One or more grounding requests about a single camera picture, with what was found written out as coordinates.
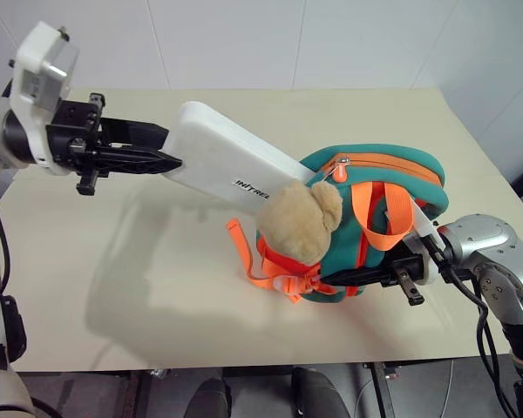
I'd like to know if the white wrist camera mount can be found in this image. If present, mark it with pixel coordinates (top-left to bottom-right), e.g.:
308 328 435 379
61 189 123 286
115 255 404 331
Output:
403 198 445 287
7 20 80 177

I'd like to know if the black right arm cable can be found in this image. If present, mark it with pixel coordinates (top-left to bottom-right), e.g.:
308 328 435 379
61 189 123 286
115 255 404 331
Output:
423 237 513 418
455 278 523 418

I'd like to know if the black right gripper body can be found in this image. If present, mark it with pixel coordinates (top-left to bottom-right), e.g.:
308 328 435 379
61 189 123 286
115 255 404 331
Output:
384 237 426 307

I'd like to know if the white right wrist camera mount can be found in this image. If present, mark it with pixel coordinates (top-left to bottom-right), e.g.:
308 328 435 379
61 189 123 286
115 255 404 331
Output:
403 198 445 287

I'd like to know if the white rectangular case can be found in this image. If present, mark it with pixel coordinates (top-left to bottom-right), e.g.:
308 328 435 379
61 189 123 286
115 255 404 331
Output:
160 100 317 215

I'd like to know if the black table frame leg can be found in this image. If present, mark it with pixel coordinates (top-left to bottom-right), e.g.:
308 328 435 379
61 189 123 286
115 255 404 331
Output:
360 361 398 418
125 371 154 418

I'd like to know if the dark rounded shape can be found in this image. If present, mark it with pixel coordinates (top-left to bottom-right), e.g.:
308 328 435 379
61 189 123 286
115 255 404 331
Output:
190 376 233 418
292 366 352 418

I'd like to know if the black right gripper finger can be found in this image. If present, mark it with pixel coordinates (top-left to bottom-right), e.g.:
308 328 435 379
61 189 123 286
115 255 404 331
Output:
320 265 390 289

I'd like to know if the thin white cable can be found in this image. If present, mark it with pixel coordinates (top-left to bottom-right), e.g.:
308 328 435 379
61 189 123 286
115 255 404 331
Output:
443 359 458 418

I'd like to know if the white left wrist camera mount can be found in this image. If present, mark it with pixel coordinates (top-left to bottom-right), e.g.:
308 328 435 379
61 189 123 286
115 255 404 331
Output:
7 20 80 177

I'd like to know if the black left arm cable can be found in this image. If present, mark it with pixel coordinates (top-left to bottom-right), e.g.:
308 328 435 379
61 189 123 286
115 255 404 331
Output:
0 206 13 295

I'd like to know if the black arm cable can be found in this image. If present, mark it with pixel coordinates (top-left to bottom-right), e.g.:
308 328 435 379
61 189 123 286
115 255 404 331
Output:
0 206 13 295
455 278 523 418
423 237 513 418

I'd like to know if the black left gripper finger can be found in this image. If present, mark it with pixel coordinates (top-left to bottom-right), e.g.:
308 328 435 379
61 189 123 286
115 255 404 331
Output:
98 117 172 150
93 145 185 176

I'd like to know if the beige plush bear head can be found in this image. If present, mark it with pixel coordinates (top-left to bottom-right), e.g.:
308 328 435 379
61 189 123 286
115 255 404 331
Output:
255 179 344 267

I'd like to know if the teal and orange backpack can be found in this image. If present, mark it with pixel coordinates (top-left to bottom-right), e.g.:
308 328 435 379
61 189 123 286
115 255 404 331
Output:
224 144 452 307

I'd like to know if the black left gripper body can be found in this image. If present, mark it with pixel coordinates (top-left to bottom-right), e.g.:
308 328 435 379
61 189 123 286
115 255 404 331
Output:
45 91 108 198

